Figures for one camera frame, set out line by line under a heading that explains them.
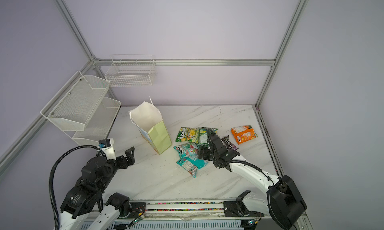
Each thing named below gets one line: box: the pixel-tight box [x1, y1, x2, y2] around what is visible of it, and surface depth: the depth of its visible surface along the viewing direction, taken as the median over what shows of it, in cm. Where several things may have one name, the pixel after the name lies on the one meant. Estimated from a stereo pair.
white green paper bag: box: [128, 97, 173, 155], surface depth 87 cm
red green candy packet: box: [173, 142, 200, 160], surface depth 90 cm
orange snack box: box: [231, 124, 258, 145], surface depth 102 cm
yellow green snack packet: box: [175, 127, 200, 144], surface depth 100 cm
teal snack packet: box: [176, 156, 208, 179], surface depth 88 cm
